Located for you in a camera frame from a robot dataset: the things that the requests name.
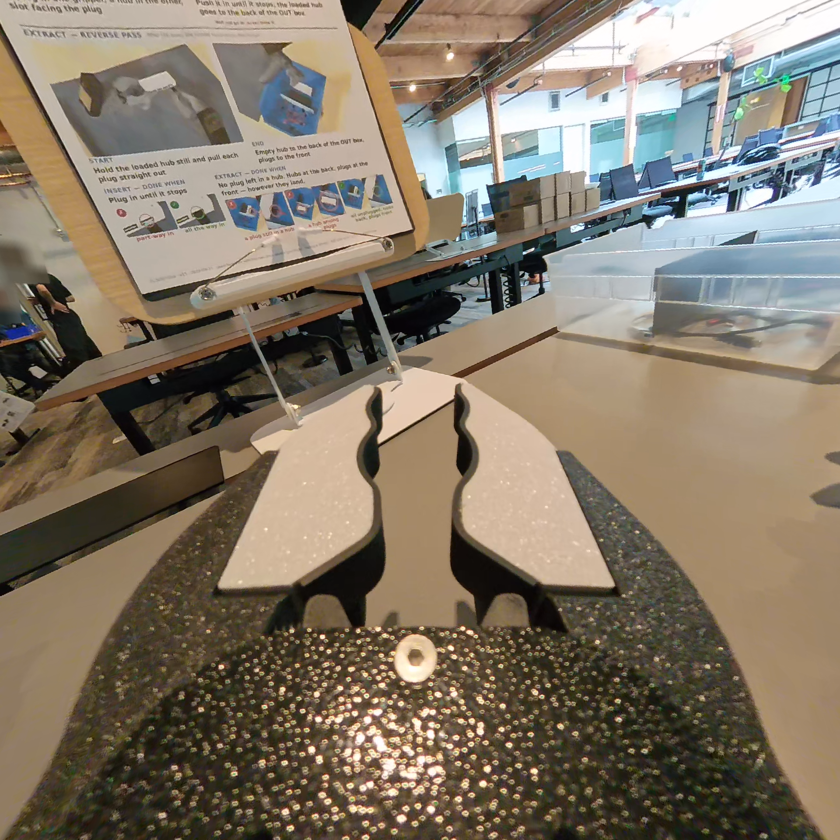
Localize stack of cardboard boxes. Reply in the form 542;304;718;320
493;171;601;234

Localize black office chair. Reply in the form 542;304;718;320
180;354;280;434

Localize wooden top office desk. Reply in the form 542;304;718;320
335;193;660;316
36;292;363;454

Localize clear plastic bin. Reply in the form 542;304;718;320
545;223;840;382

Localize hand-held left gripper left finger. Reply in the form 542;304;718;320
215;385;387;626

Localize beige document stand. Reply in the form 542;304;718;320
423;193;483;257

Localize black cable blue-ringed plugs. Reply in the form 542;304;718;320
656;314;829;350

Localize row of black office chairs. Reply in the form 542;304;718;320
600;157;680;217

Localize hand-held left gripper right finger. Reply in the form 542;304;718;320
451;382;619;626

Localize long white office table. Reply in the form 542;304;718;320
646;131;840;214

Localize printed instruction sheet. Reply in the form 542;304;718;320
0;0;416;296

